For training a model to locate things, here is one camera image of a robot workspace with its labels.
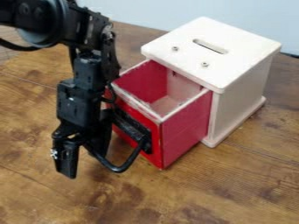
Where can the white wooden box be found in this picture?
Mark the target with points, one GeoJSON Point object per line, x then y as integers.
{"type": "Point", "coordinates": [228, 61]}

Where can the red drawer front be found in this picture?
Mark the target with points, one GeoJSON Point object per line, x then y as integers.
{"type": "Point", "coordinates": [169, 105]}

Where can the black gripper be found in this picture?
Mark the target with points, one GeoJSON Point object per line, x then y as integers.
{"type": "Point", "coordinates": [81, 128]}

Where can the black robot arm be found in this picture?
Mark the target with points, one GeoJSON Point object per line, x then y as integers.
{"type": "Point", "coordinates": [51, 22]}

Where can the black metal drawer handle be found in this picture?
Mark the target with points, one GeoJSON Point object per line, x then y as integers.
{"type": "Point", "coordinates": [133, 133]}

